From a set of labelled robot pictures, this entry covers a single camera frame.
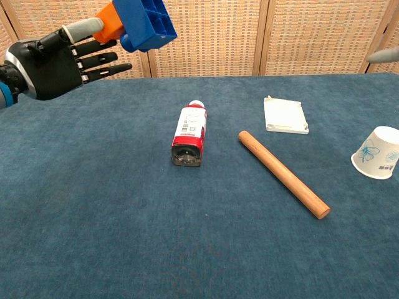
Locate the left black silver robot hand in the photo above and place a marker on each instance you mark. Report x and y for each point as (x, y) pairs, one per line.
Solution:
(50, 68)

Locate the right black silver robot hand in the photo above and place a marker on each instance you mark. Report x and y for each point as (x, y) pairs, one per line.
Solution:
(386, 55)

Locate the orange plastic piece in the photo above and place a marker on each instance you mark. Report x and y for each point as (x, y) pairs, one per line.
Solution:
(109, 26)

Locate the blue plastic toy block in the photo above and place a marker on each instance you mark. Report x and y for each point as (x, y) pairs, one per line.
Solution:
(140, 23)

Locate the white paper cup blue flowers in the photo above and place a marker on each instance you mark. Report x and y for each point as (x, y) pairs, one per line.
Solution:
(377, 152)

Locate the white flat plastic box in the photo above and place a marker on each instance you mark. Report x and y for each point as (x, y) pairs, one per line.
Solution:
(285, 116)

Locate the red juice bottle white cap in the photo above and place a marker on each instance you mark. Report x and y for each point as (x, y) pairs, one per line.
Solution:
(190, 127)

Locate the wooden rolling pin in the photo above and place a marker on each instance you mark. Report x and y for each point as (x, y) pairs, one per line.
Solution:
(280, 171)

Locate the woven bamboo folding screen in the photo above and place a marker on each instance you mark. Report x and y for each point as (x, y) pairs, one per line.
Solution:
(218, 37)

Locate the blue felt table cloth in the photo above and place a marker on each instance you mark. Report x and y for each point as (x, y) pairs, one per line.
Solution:
(124, 233)

